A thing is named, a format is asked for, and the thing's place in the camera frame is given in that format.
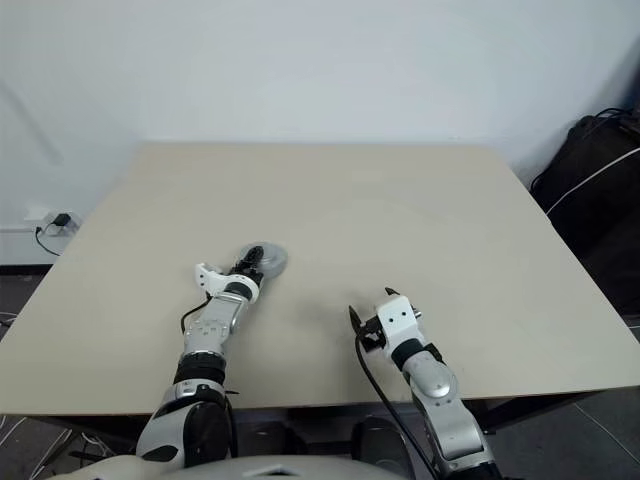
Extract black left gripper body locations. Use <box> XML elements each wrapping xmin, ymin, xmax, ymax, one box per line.
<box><xmin>227</xmin><ymin>264</ymin><xmax>266</xmax><ymax>288</ymax></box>

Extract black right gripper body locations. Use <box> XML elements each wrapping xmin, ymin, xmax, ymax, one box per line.
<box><xmin>359</xmin><ymin>315</ymin><xmax>387</xmax><ymax>353</ymax></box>

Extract grey round motor lid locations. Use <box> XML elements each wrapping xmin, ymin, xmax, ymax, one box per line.
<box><xmin>235</xmin><ymin>241</ymin><xmax>290</xmax><ymax>274</ymax></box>

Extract dark rounded shape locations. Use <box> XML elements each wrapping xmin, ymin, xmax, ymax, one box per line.
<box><xmin>351</xmin><ymin>416</ymin><xmax>407</xmax><ymax>460</ymax></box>

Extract silver robot torso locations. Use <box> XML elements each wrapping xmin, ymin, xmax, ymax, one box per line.
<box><xmin>63</xmin><ymin>451</ymin><xmax>434</xmax><ymax>480</ymax></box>

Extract black bag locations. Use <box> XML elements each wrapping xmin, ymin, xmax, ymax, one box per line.
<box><xmin>528</xmin><ymin>107</ymin><xmax>640</xmax><ymax>317</ymax></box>

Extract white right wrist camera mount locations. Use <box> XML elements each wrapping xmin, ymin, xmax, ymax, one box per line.
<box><xmin>375</xmin><ymin>295</ymin><xmax>420</xmax><ymax>347</ymax></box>

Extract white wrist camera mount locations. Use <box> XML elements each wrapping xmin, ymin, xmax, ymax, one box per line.
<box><xmin>193</xmin><ymin>261</ymin><xmax>237</xmax><ymax>295</ymax></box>
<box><xmin>375</xmin><ymin>295</ymin><xmax>420</xmax><ymax>347</ymax></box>

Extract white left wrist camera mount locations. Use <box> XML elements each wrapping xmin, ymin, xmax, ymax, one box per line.
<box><xmin>193</xmin><ymin>261</ymin><xmax>237</xmax><ymax>295</ymax></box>

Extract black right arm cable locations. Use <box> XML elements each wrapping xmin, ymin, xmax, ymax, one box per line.
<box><xmin>353</xmin><ymin>333</ymin><xmax>437</xmax><ymax>480</ymax></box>

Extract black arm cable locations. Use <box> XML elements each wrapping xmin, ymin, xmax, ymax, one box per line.
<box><xmin>353</xmin><ymin>333</ymin><xmax>437</xmax><ymax>480</ymax></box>
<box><xmin>179</xmin><ymin>296</ymin><xmax>212</xmax><ymax>335</ymax></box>

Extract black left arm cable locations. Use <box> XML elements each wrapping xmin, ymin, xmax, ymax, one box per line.
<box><xmin>179</xmin><ymin>296</ymin><xmax>212</xmax><ymax>335</ymax></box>

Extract dark table frame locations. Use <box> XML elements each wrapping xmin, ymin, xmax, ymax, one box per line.
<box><xmin>47</xmin><ymin>393</ymin><xmax>599</xmax><ymax>437</ymax></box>

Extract black adapter cable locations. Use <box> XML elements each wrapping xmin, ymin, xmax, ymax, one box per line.
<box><xmin>34</xmin><ymin>223</ymin><xmax>62</xmax><ymax>258</ymax></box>

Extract white cable on bag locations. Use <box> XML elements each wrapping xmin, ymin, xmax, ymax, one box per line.
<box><xmin>544</xmin><ymin>146</ymin><xmax>640</xmax><ymax>217</ymax></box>

